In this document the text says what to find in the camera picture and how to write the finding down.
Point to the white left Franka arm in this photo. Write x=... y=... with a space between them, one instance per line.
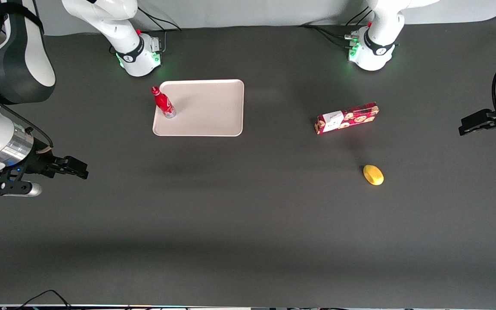
x=379 y=38

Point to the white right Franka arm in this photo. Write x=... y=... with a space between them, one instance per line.
x=15 y=56

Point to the yellow lemon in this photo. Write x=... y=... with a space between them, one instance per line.
x=373 y=175

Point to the red cookie box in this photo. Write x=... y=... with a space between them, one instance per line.
x=346 y=119

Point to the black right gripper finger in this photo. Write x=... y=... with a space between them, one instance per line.
x=73 y=164
x=75 y=175

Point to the beige plastic tray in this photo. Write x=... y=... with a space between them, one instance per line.
x=205 y=110

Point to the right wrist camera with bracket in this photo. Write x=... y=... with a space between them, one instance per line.
x=2 y=187

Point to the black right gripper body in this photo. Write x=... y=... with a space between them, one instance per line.
x=41 y=163

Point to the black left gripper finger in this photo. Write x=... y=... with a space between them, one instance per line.
x=480 y=117
x=487 y=127

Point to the red coke bottle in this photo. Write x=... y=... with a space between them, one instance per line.
x=163 y=103

